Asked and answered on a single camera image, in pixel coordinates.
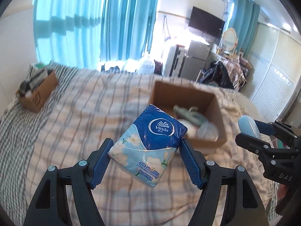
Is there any plaid beige blanket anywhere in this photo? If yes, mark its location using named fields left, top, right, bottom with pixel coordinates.
left=25, top=70, right=277, bottom=225

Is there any light green clothes hanger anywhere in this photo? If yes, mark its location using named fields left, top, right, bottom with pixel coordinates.
left=173, top=105, right=208, bottom=126

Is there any white plastic bag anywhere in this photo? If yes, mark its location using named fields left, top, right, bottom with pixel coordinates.
left=137, top=59, right=155, bottom=75

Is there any silver mini fridge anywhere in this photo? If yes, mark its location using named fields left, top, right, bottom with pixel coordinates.
left=181, top=41, right=210, bottom=81

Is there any white suitcase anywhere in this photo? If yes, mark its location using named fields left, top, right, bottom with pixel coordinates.
left=162, top=44, right=186, bottom=77

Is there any gingham grey bed sheet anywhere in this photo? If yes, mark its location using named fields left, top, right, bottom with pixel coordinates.
left=1, top=62, right=78, bottom=225

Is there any left blue curtain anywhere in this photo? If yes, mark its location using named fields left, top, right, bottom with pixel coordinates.
left=33, top=0, right=104, bottom=69

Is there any blue curtain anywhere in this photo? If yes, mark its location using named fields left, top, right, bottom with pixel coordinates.
left=33, top=0, right=104, bottom=69
left=100, top=0, right=158, bottom=62

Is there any small SF cardboard box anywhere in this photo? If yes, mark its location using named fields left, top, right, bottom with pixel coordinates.
left=17, top=70, right=58, bottom=113

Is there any pale blue oval case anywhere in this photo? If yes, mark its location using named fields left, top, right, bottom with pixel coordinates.
left=238, top=115, right=262, bottom=139

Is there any blue Vinda tissue pack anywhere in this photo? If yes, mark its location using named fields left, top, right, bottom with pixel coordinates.
left=108, top=104, right=188, bottom=187

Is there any middle blue curtain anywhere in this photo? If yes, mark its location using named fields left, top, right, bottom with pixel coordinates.
left=100, top=0, right=158, bottom=62

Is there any white sliding wardrobe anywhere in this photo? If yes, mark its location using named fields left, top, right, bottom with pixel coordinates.
left=241, top=23, right=300, bottom=121

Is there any oval vanity mirror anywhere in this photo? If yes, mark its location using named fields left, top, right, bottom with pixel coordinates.
left=221, top=27, right=238, bottom=52

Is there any dark jacket on chair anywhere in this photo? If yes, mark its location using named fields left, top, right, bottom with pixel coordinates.
left=198, top=61, right=234, bottom=90

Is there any right teal curtain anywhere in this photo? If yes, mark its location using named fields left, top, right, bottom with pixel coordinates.
left=229, top=0, right=260, bottom=57

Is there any large open cardboard box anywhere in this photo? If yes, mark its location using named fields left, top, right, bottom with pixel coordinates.
left=150, top=81, right=227, bottom=153

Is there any plaid shirt on chair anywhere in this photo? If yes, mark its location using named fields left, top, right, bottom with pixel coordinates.
left=222, top=60, right=246, bottom=92

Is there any black wall television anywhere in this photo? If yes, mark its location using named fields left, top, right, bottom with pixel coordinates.
left=188, top=6, right=225, bottom=39

